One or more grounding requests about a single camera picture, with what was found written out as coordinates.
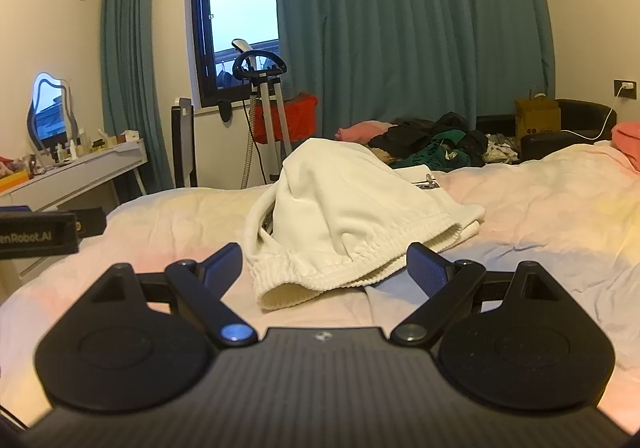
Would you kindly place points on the red bag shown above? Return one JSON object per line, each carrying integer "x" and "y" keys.
{"x": 300, "y": 120}

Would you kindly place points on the wavy lit mirror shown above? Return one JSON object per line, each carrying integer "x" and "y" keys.
{"x": 50, "y": 107}

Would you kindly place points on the brown paper bag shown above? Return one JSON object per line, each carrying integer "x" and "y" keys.
{"x": 537, "y": 117}

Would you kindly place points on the black steamer attachment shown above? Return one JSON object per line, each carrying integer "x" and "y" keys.
{"x": 224, "y": 110}

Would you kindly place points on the white vanity desk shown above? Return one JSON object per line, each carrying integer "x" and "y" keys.
{"x": 75, "y": 172}

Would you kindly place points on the narrow teal curtain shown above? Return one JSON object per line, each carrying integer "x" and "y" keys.
{"x": 135, "y": 52}

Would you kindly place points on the pink cloth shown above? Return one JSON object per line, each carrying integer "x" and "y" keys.
{"x": 362, "y": 131}

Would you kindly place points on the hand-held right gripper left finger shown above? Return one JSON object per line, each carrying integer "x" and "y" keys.
{"x": 225, "y": 262}

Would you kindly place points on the black chair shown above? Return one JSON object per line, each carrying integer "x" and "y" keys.
{"x": 184, "y": 142}

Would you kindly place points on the standing garment steamer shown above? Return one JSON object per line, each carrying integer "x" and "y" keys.
{"x": 265, "y": 102}

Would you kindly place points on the black framed window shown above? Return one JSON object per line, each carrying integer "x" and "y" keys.
{"x": 240, "y": 2}

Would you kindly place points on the white crumpled cloth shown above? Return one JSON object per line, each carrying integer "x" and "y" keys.
{"x": 500, "y": 150}

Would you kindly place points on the wall socket with charger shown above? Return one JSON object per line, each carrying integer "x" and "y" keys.
{"x": 626, "y": 89}

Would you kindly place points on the white tissue box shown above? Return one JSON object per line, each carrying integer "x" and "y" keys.
{"x": 131, "y": 136}

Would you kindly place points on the pink pillow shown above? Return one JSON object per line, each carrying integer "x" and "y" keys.
{"x": 627, "y": 140}

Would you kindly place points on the green garment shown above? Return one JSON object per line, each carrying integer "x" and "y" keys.
{"x": 435, "y": 155}

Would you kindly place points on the white pants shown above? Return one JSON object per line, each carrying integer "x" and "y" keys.
{"x": 340, "y": 208}

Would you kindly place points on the dark clothes pile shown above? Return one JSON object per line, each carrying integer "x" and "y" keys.
{"x": 425, "y": 132}

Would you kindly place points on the black armchair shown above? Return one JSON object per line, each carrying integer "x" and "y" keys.
{"x": 580, "y": 115}

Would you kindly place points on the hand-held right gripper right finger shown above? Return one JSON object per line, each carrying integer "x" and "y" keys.
{"x": 425, "y": 264}

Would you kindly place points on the yellow box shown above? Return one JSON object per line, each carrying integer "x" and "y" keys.
{"x": 11, "y": 180}

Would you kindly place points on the wide teal curtain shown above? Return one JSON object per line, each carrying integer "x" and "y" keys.
{"x": 400, "y": 27}

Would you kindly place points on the group of cosmetic bottles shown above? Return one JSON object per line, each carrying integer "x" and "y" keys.
{"x": 73, "y": 148}

